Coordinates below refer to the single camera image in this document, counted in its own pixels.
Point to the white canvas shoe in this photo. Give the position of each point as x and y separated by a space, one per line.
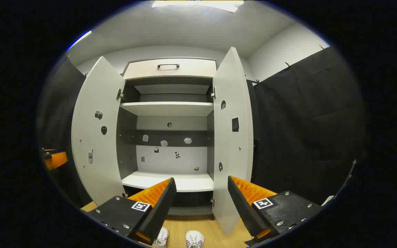
161 237
195 239

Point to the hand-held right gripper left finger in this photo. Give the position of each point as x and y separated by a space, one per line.
160 206

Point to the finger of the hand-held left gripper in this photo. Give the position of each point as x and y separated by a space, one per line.
59 159

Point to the white shoe cabinet door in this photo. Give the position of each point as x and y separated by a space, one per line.
98 172
233 155

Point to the ceiling light panel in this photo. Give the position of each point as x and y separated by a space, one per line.
79 39
198 5

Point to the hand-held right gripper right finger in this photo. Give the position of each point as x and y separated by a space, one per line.
243 210

